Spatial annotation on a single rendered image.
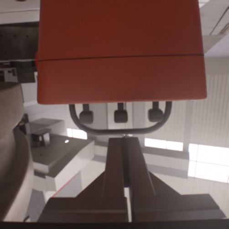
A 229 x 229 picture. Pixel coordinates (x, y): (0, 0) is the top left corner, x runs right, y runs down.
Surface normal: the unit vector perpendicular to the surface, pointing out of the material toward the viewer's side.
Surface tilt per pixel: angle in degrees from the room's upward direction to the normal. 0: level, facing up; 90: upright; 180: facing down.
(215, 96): 90
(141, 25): 97
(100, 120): 90
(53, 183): 90
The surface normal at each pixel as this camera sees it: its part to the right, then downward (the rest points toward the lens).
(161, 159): -0.39, 0.25
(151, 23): -0.02, 0.14
